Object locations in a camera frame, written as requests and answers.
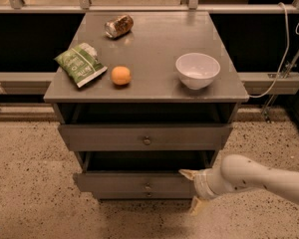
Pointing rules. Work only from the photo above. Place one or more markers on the grey bottom drawer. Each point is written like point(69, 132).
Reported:
point(142, 195)

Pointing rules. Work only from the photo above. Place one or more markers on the metal stand leg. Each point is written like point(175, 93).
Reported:
point(283, 75)

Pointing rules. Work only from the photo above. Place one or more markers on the grey drawer cabinet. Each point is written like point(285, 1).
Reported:
point(155, 95)

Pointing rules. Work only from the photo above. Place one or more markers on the white bowl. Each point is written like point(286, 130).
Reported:
point(196, 70)

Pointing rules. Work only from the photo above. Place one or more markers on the grey top drawer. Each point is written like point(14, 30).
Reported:
point(144, 137)

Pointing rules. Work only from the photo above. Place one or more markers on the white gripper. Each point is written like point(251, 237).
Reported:
point(201, 183)

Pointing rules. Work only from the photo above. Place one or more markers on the green chip bag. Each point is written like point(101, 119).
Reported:
point(81, 64)

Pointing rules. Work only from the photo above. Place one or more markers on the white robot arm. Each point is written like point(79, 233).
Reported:
point(237, 173)

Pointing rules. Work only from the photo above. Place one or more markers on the grey drawer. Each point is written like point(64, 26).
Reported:
point(142, 195)
point(144, 137)
point(140, 171)

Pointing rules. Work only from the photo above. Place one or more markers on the orange fruit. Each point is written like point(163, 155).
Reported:
point(121, 75)

